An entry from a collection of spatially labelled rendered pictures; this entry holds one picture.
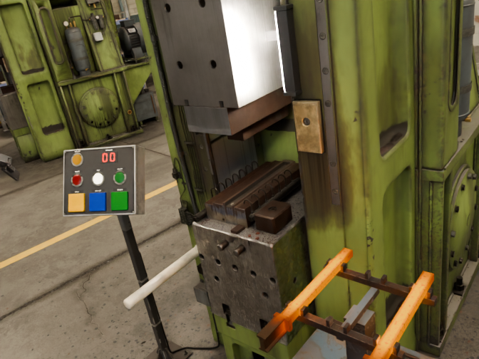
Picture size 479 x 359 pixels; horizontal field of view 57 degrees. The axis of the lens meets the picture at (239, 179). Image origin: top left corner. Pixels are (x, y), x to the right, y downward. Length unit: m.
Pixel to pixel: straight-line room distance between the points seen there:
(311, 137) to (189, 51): 0.48
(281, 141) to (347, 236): 0.60
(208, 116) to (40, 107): 4.88
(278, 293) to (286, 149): 0.67
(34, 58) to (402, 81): 5.13
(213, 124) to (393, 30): 0.69
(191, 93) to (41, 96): 4.82
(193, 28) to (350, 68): 0.49
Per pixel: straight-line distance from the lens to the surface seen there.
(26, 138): 6.51
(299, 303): 1.19
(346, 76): 1.35
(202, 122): 1.53
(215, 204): 1.66
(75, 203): 1.94
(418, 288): 1.23
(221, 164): 1.84
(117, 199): 1.83
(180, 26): 1.49
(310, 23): 1.36
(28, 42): 6.21
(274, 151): 2.02
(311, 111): 1.40
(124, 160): 1.84
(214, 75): 1.43
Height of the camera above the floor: 1.72
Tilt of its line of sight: 24 degrees down
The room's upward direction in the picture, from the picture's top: 10 degrees counter-clockwise
